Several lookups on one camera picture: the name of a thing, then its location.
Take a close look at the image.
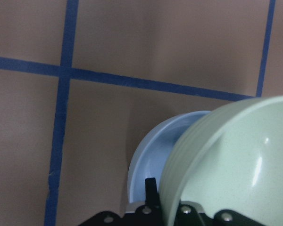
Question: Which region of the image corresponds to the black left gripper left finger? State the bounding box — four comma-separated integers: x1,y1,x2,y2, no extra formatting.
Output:
145,178,160,207

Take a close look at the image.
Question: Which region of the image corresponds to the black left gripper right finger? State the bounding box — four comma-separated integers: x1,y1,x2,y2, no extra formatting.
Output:
174,201,259,226

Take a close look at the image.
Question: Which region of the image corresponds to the green bowl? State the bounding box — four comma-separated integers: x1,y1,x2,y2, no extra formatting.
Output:
159,96,283,226

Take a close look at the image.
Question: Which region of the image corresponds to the blue bowl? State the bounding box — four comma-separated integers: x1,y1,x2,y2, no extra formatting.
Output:
127,111,210,203

